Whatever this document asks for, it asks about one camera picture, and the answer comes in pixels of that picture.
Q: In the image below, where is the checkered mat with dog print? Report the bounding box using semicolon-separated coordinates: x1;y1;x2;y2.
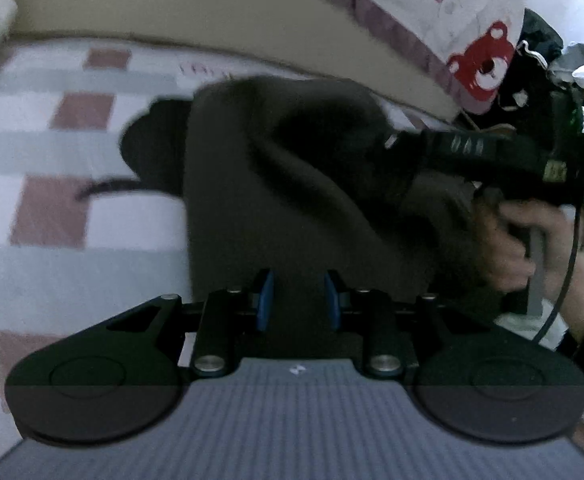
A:
0;40;453;411

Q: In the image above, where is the person's right hand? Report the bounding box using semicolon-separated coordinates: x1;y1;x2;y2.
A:
473;187;584;333

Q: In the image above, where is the bear print quilt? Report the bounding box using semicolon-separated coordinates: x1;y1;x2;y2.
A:
267;0;530;116

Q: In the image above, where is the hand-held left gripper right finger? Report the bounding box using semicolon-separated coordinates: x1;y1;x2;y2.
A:
323;270;489;377

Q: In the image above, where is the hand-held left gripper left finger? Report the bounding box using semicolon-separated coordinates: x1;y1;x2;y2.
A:
106;270;276;376

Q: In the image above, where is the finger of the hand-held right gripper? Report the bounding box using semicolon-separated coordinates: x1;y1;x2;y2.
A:
381;130;429;163

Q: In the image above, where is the dark brown knit sweater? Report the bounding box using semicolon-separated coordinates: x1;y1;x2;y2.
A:
182;76;505;356

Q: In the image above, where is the black cable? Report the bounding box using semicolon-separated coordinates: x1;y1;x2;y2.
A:
534;105;584;343

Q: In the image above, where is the pile of dark clothes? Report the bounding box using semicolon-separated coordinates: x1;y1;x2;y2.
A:
497;7;584;142

